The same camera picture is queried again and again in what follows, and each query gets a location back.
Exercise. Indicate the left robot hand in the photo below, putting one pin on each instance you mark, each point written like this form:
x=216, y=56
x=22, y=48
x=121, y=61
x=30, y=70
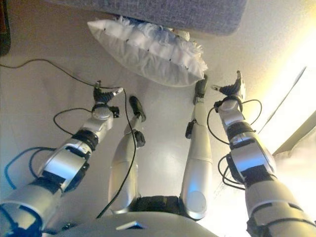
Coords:
x=102, y=96

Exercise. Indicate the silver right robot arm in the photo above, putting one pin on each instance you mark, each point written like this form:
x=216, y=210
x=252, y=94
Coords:
x=249, y=158

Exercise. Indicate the white fringed cushion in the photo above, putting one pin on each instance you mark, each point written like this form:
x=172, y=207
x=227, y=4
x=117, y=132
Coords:
x=148, y=61

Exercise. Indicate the beige upholstered bed frame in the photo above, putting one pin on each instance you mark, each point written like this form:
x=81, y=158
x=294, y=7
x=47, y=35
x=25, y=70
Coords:
x=301, y=133

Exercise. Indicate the silver robot leg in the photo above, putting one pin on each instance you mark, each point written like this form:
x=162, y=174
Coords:
x=197, y=153
x=123, y=168

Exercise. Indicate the grey robot torso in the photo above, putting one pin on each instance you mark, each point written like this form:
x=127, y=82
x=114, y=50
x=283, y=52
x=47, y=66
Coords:
x=148, y=224

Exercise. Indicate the silver right robot leg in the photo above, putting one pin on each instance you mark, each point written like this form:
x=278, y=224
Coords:
x=197, y=153

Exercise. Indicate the grey fabric armchair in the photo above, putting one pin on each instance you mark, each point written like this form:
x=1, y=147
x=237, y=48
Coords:
x=172, y=14

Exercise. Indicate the colourful standing panel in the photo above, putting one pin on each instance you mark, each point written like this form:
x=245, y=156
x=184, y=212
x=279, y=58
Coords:
x=3, y=29

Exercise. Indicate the silver left robot leg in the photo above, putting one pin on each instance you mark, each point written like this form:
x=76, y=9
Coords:
x=123, y=168

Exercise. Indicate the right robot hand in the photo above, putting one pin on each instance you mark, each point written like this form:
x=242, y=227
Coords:
x=232, y=90

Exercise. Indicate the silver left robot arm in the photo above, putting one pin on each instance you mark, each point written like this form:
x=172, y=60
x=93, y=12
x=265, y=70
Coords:
x=64, y=163

